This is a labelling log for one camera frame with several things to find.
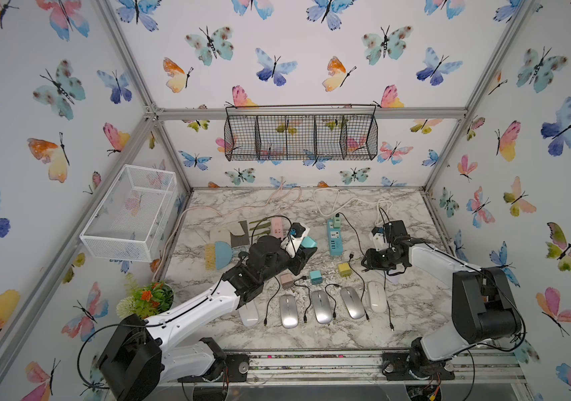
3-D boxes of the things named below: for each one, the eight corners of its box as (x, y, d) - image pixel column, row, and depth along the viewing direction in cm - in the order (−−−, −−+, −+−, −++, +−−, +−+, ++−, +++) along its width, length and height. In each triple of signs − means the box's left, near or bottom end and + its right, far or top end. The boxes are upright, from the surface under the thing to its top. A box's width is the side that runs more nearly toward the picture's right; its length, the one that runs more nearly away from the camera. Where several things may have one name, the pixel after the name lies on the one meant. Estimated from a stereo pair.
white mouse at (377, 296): (372, 312, 86) (374, 310, 84) (366, 284, 93) (368, 281, 91) (386, 312, 86) (388, 310, 84) (380, 284, 93) (382, 281, 91)
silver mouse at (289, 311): (279, 328, 83) (279, 326, 81) (280, 296, 90) (280, 294, 88) (297, 328, 83) (297, 326, 81) (297, 296, 90) (297, 294, 88)
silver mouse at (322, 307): (312, 323, 84) (313, 321, 82) (311, 292, 91) (311, 290, 89) (331, 323, 84) (332, 321, 82) (329, 292, 91) (329, 290, 89)
